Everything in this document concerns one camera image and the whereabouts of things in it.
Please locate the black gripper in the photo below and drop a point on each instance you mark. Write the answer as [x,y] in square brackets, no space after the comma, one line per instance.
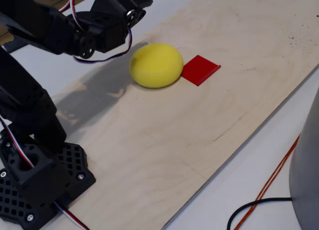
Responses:
[119,3]

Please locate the yellow round ball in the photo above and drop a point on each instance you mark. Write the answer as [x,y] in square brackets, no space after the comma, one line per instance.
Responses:
[157,65]

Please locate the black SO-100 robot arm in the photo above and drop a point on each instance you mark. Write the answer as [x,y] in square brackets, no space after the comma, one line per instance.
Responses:
[25,102]

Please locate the red square plate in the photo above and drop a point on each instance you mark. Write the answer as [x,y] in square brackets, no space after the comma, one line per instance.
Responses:
[199,70]

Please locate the black printed clamp piece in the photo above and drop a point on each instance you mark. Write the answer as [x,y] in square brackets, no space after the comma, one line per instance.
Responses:
[15,44]

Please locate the light plywood board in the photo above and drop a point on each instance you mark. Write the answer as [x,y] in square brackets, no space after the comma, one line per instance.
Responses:
[174,140]

